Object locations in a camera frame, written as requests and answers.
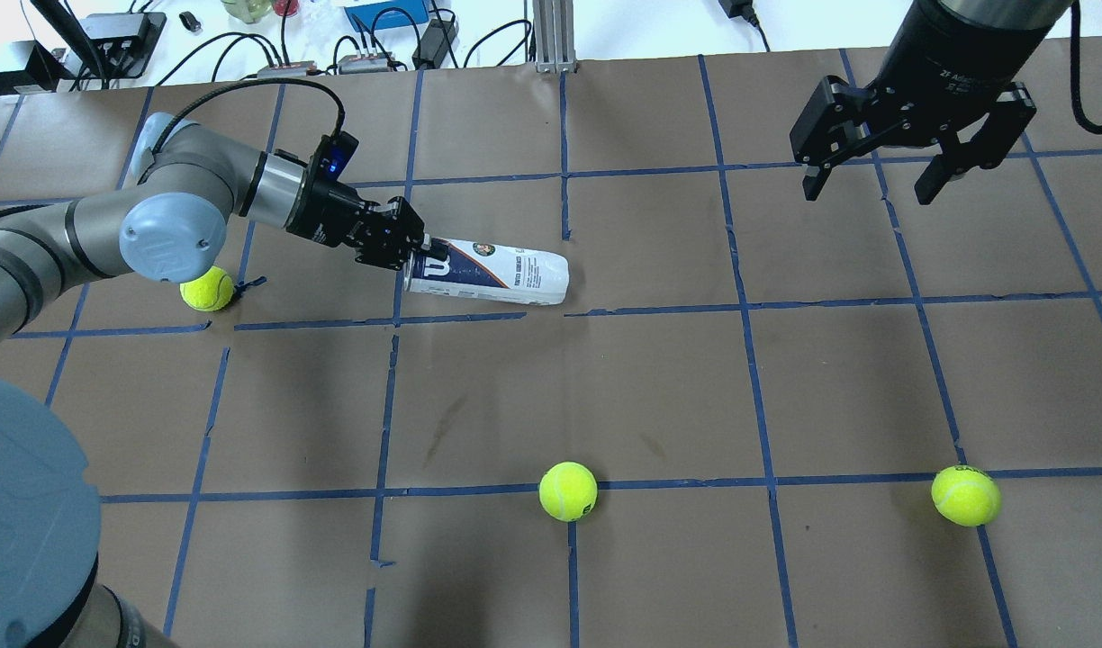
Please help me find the black gripper near tube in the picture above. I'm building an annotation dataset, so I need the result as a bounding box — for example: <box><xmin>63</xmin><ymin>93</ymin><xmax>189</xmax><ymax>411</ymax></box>
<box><xmin>287</xmin><ymin>131</ymin><xmax>437</xmax><ymax>271</ymax></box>

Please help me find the robot arm near tube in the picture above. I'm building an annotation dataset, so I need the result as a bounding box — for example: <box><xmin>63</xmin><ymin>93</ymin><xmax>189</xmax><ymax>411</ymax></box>
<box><xmin>0</xmin><ymin>77</ymin><xmax>449</xmax><ymax>647</ymax></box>

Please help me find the tennis ball near tape curl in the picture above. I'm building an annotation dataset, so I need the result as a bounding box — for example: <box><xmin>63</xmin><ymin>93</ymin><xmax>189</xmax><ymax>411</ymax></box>
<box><xmin>179</xmin><ymin>264</ymin><xmax>237</xmax><ymax>312</ymax></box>

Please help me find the tennis ball centre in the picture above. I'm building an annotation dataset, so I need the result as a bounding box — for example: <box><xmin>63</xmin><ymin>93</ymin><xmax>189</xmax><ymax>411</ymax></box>
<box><xmin>537</xmin><ymin>461</ymin><xmax>598</xmax><ymax>522</ymax></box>

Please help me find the tennis ball side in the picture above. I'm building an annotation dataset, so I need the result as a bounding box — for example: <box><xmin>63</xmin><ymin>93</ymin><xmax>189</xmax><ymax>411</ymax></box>
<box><xmin>930</xmin><ymin>464</ymin><xmax>1003</xmax><ymax>527</ymax></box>

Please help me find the black power adapter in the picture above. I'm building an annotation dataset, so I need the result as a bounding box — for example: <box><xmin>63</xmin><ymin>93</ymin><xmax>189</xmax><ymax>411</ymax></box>
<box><xmin>411</xmin><ymin>17</ymin><xmax>460</xmax><ymax>69</ymax></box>

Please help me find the grey usb hub right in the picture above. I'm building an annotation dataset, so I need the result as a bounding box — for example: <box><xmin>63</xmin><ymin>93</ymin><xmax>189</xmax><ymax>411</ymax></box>
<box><xmin>334</xmin><ymin>53</ymin><xmax>400</xmax><ymax>75</ymax></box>

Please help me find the grey usb hub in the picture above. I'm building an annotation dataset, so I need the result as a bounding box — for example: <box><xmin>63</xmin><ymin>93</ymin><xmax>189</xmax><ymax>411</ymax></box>
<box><xmin>253</xmin><ymin>60</ymin><xmax>321</xmax><ymax>79</ymax></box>
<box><xmin>334</xmin><ymin>53</ymin><xmax>400</xmax><ymax>75</ymax></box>

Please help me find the grey usb hub left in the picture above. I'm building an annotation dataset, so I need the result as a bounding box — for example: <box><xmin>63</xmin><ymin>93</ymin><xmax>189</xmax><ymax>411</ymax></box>
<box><xmin>253</xmin><ymin>60</ymin><xmax>321</xmax><ymax>79</ymax></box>

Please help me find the blue box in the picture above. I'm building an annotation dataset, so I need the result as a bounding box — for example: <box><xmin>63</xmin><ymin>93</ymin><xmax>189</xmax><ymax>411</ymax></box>
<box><xmin>334</xmin><ymin>1</ymin><xmax>430</xmax><ymax>32</ymax></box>

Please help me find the black device on desk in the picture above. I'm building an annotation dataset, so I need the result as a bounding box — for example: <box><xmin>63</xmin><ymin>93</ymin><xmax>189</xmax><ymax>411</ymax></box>
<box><xmin>60</xmin><ymin>12</ymin><xmax>168</xmax><ymax>79</ymax></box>

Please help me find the aluminium frame post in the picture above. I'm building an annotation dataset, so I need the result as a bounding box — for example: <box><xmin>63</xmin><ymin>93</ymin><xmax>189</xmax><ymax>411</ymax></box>
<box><xmin>533</xmin><ymin>0</ymin><xmax>577</xmax><ymax>74</ymax></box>

